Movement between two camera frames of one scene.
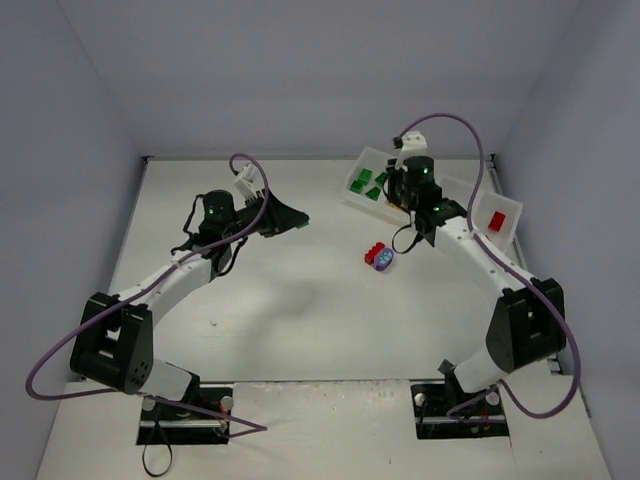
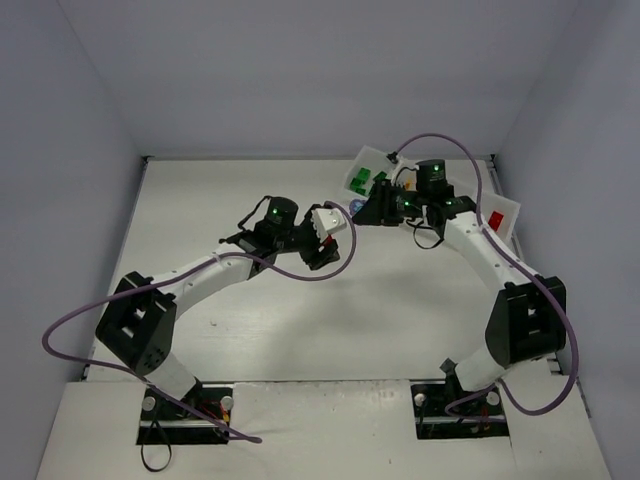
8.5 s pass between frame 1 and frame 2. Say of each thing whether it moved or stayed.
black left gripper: moved
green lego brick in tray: stayed
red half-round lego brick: stayed
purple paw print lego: moved
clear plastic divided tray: stayed
